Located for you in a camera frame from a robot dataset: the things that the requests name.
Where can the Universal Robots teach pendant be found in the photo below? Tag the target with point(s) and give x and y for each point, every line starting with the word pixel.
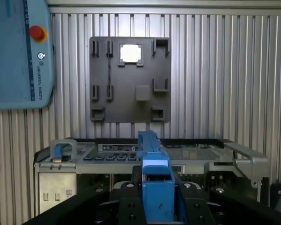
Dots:
pixel 11 65

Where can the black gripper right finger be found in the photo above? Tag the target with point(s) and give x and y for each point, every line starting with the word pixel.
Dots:
pixel 192 206

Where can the silver CPU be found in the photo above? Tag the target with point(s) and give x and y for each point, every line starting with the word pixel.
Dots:
pixel 130 53

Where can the grey parts rack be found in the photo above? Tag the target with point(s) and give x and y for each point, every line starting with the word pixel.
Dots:
pixel 131 93

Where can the open black PC case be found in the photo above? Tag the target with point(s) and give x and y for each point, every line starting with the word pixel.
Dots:
pixel 201 161

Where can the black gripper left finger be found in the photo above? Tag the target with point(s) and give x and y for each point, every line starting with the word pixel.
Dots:
pixel 131 206

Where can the blue case latch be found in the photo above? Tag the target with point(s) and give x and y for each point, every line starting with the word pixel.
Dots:
pixel 58 152

